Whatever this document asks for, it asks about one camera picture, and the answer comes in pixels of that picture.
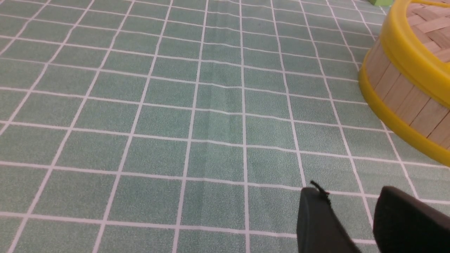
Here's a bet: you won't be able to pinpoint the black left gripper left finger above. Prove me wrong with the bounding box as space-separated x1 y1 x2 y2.
297 181 360 253

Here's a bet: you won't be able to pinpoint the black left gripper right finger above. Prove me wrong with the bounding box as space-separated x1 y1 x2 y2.
373 186 450 253

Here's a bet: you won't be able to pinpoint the woven bamboo lid yellow rim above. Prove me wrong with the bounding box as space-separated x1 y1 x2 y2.
378 0 449 108

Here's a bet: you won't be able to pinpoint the bamboo steamer basket yellow rims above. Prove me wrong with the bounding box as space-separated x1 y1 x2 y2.
359 38 449 166

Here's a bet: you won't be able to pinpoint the green white checkered tablecloth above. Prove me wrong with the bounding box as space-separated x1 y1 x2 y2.
0 0 449 253

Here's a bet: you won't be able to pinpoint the small green object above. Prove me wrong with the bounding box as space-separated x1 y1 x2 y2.
368 0 394 7

